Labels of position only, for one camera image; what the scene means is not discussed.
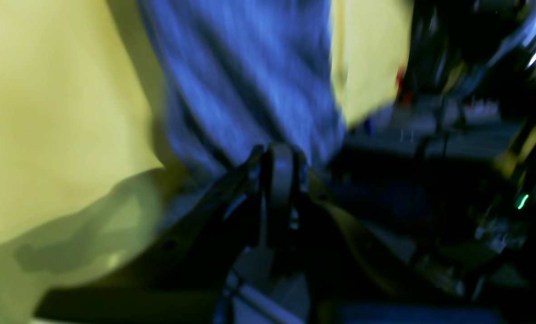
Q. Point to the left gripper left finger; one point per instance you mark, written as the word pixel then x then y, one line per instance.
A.
pixel 180 278

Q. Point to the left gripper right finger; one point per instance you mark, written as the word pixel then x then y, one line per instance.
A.
pixel 327 236

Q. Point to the grey long-sleeve T-shirt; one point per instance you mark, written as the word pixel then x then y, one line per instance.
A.
pixel 241 73

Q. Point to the yellow table cloth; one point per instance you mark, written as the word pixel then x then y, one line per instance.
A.
pixel 87 173

